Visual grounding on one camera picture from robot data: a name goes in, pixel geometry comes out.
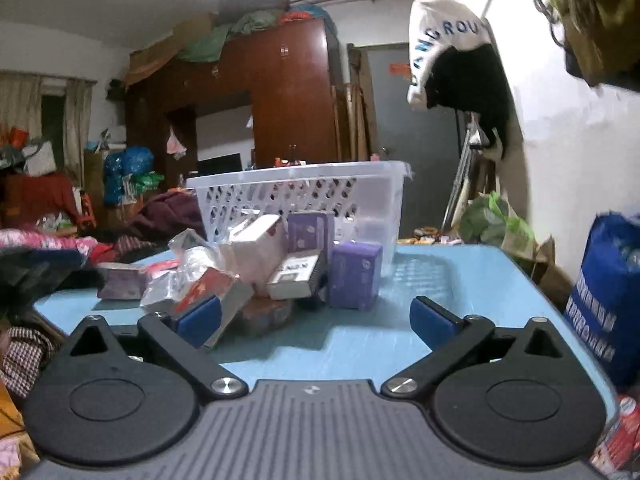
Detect blue plastic sack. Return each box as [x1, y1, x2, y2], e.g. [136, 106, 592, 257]
[102, 146, 157, 207]

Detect maroon cloth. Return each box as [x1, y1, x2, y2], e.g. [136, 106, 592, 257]
[127, 189, 207, 242]

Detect green plastic bag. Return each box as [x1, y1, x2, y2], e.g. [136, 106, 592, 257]
[459, 191, 537, 261]

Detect white black box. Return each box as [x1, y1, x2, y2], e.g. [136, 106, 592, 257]
[266, 249, 324, 302]

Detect clear plastic slotted basket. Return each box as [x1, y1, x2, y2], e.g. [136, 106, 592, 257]
[186, 161, 414, 281]

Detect red white plastic bag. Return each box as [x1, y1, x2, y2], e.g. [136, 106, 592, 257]
[166, 127, 188, 161]

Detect dark olive hanging bag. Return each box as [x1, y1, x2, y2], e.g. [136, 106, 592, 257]
[533, 0, 640, 92]

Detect tall purple box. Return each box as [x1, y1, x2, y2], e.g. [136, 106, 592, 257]
[287, 209, 336, 263]

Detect grey door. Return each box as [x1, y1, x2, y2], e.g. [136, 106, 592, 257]
[367, 42, 463, 233]

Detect plaid cloth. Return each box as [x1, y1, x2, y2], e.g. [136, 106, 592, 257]
[0, 325, 63, 401]

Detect brown wooden wardrobe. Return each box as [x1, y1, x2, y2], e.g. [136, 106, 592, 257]
[125, 19, 346, 201]

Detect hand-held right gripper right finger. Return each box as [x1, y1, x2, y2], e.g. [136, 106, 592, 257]
[381, 296, 569, 402]

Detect beige curtain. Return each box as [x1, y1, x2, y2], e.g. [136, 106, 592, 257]
[0, 71, 95, 181]

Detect blue shopping bag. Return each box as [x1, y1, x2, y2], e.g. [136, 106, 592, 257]
[564, 211, 640, 387]

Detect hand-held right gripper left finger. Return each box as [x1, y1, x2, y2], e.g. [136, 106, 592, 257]
[65, 296, 249, 402]

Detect red printed blanket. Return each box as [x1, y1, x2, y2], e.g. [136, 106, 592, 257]
[0, 227, 151, 268]

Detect clear plastic packet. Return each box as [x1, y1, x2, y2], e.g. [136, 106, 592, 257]
[139, 228, 223, 312]

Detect metal crutches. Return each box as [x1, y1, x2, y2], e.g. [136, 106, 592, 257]
[441, 112, 488, 233]

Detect red printed packet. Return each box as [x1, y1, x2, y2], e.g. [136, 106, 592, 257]
[590, 394, 640, 478]

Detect flat purple box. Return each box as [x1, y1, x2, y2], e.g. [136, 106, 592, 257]
[96, 262, 152, 301]

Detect white black hanging garment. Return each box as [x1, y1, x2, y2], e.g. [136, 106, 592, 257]
[406, 0, 516, 162]

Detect red box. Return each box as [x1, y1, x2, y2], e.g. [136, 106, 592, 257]
[171, 266, 254, 352]

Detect black monitor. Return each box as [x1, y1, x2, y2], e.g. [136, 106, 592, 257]
[196, 153, 243, 177]

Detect white pink box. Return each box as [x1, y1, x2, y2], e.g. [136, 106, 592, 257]
[231, 214, 289, 297]

